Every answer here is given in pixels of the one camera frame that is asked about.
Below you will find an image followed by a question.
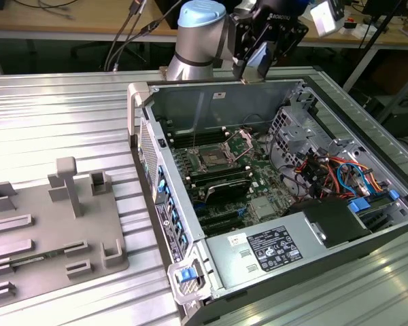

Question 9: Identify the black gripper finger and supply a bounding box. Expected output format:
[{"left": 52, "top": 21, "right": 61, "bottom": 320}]
[
  {"left": 258, "top": 22, "right": 309, "bottom": 81},
  {"left": 228, "top": 13, "right": 270, "bottom": 81}
]

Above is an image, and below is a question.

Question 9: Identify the RAM slot with white clips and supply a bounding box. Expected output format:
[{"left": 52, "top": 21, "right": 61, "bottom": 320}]
[
  {"left": 169, "top": 131, "right": 231, "bottom": 149},
  {"left": 166, "top": 124, "right": 227, "bottom": 139}
]

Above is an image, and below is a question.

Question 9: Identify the CPU socket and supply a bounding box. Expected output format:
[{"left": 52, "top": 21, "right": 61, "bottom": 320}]
[{"left": 197, "top": 145, "right": 226, "bottom": 168}]

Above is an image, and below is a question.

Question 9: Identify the black expansion slot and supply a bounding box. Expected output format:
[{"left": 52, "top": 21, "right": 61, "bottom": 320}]
[
  {"left": 202, "top": 219, "right": 248, "bottom": 236},
  {"left": 199, "top": 207, "right": 245, "bottom": 225}
]

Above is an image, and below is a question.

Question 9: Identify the white box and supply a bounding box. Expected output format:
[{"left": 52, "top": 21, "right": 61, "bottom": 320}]
[{"left": 339, "top": 22, "right": 378, "bottom": 39}]

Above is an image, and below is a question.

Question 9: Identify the black stand leg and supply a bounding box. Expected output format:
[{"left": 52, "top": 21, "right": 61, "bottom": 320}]
[{"left": 358, "top": 0, "right": 401, "bottom": 49}]

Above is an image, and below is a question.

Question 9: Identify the silver perforated drive cage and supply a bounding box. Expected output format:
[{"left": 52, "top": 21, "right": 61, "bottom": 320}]
[{"left": 267, "top": 104, "right": 321, "bottom": 164}]

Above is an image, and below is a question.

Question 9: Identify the black RAM stick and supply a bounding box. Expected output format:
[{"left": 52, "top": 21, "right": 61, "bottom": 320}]
[{"left": 189, "top": 168, "right": 252, "bottom": 187}]

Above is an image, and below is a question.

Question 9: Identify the open grey PC case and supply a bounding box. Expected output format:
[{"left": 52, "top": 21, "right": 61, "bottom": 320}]
[{"left": 126, "top": 76, "right": 408, "bottom": 326}]

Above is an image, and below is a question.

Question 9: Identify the black equipment box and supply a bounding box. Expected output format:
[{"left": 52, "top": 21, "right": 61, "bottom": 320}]
[{"left": 377, "top": 94, "right": 408, "bottom": 137}]

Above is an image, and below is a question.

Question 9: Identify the black graphics card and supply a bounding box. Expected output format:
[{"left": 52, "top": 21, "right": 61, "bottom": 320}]
[{"left": 203, "top": 178, "right": 252, "bottom": 205}]

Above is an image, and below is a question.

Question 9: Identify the green motherboard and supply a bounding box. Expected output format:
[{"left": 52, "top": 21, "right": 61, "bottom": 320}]
[{"left": 171, "top": 128, "right": 300, "bottom": 238}]

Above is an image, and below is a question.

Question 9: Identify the wooden workbench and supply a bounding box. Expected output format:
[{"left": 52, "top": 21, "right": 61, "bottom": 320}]
[{"left": 0, "top": 0, "right": 408, "bottom": 52}]

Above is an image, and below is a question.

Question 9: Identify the silver chipset heat sink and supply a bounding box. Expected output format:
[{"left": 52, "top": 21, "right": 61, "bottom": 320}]
[{"left": 250, "top": 196, "right": 277, "bottom": 219}]

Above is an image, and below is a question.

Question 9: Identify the blue disk carrier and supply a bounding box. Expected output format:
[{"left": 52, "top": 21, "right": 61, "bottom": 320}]
[{"left": 347, "top": 198, "right": 371, "bottom": 214}]

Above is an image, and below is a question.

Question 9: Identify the black plastic air shroud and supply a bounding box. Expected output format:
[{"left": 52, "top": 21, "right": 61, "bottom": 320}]
[{"left": 285, "top": 198, "right": 373, "bottom": 249}]

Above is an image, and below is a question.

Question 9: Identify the silver power supply with label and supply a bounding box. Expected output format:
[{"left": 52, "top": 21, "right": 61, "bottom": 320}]
[{"left": 203, "top": 212, "right": 327, "bottom": 290}]

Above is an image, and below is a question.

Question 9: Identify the blue case release latch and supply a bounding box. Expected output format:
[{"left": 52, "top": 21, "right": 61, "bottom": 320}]
[{"left": 175, "top": 268, "right": 196, "bottom": 283}]

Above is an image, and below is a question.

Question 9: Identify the grey plastic parts rack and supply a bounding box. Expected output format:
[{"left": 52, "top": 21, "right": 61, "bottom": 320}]
[{"left": 0, "top": 158, "right": 130, "bottom": 312}]

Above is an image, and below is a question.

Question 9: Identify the green RAM stick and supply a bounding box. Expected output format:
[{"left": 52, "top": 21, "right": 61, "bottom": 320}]
[{"left": 10, "top": 246, "right": 67, "bottom": 269}]

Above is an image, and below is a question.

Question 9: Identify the thin black cable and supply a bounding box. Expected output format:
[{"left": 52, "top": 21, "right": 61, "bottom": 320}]
[
  {"left": 103, "top": 0, "right": 147, "bottom": 72},
  {"left": 112, "top": 0, "right": 184, "bottom": 72}
]

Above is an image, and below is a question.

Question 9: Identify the metal socket cover frame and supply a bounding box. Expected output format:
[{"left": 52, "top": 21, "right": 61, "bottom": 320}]
[{"left": 224, "top": 128, "right": 256, "bottom": 162}]

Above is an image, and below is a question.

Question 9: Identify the red wire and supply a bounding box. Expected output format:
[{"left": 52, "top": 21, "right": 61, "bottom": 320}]
[{"left": 292, "top": 158, "right": 330, "bottom": 201}]

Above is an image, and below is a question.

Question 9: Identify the orange wire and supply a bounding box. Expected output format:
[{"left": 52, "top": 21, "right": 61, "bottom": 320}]
[{"left": 321, "top": 155, "right": 385, "bottom": 191}]

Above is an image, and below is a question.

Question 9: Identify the blue wire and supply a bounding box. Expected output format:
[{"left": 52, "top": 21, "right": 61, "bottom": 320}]
[{"left": 337, "top": 163, "right": 378, "bottom": 195}]

